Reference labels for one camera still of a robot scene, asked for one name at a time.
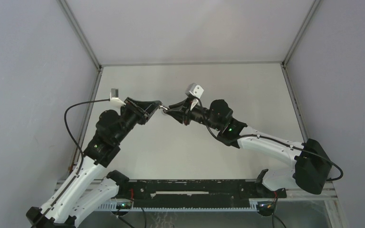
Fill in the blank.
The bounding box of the left black camera cable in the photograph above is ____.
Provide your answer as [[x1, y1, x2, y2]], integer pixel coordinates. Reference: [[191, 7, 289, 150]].
[[29, 98, 111, 228]]

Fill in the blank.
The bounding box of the white slotted cable duct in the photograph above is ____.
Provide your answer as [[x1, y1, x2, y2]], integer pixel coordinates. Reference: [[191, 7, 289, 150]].
[[95, 201, 272, 212]]

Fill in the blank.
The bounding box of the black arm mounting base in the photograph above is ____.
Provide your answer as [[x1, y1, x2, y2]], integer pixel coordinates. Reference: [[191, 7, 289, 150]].
[[115, 179, 287, 208]]

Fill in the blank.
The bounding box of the green circuit board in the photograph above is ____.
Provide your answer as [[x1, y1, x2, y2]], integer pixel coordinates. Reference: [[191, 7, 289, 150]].
[[116, 201, 133, 209], [257, 202, 275, 210]]

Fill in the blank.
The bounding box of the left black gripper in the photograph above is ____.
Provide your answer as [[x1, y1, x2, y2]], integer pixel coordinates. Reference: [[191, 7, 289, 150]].
[[114, 97, 161, 144]]

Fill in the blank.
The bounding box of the aluminium enclosure frame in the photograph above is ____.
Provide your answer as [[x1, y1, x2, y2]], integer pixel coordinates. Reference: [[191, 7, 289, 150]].
[[44, 0, 347, 228]]

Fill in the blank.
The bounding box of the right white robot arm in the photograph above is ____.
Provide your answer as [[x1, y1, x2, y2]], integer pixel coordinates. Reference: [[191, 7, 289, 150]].
[[164, 97, 333, 198]]

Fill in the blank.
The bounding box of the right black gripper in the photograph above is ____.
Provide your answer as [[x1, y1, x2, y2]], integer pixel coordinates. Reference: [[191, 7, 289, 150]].
[[166, 97, 221, 132]]

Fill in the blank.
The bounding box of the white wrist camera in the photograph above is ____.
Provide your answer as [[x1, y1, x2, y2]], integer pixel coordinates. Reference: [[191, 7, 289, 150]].
[[109, 88, 125, 107], [185, 83, 204, 111]]

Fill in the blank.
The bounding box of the black camera cable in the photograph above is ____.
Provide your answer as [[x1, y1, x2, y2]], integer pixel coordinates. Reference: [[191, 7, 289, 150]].
[[195, 95, 344, 182], [29, 98, 111, 228]]

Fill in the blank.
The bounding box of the right black camera cable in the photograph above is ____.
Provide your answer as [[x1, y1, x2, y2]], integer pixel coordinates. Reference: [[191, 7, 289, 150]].
[[195, 95, 344, 182]]

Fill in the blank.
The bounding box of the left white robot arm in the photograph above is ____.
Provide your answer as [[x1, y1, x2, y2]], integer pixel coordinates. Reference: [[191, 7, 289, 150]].
[[26, 97, 162, 228]]

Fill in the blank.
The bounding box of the left green circuit board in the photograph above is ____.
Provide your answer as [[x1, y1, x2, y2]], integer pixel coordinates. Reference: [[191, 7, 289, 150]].
[[116, 201, 133, 209]]

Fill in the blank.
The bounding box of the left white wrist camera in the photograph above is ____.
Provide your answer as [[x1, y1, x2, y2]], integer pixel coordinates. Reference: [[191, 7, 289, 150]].
[[109, 88, 125, 107]]

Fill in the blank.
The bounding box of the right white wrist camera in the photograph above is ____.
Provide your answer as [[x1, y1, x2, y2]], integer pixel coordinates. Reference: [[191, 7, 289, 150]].
[[185, 83, 204, 111]]

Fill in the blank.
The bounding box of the right green circuit board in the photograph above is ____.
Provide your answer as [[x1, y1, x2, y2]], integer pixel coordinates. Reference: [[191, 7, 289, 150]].
[[257, 202, 275, 210]]

